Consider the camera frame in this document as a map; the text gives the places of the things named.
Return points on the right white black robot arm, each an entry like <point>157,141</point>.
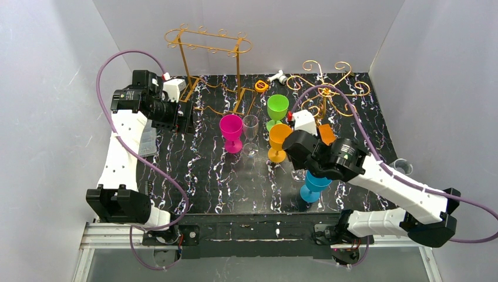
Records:
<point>424,216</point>

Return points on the magenta plastic wine glass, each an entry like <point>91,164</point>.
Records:
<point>231,127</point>

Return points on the black bit strip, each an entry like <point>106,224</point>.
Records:
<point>148,188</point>

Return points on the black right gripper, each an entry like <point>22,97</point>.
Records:
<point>295,143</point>

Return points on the blue plastic wine glass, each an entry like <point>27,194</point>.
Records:
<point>310,192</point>

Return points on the white pipe fitting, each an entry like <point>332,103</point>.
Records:
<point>279,76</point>

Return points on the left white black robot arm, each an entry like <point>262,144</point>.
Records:
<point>149,98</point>

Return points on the green plastic wine glass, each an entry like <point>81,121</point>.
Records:
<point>277,108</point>

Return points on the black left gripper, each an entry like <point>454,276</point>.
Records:
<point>184,118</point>

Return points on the clear plastic screw box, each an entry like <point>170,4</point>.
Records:
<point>147,146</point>

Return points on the gold rectangular hanging rack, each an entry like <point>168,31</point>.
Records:
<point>206,53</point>

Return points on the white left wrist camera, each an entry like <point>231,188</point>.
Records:
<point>172,87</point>

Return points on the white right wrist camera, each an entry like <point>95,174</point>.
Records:
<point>302,120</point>

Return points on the clear measuring beaker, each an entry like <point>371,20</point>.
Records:
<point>402,165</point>

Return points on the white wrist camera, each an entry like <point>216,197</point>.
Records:
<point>172,87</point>
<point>302,120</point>

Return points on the yellow tape measure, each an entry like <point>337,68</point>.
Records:
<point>261,86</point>

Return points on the orange plastic wine glass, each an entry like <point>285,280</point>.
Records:
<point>278,134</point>

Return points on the clear wine glass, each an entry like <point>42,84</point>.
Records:
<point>250,130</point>
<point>299,175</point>

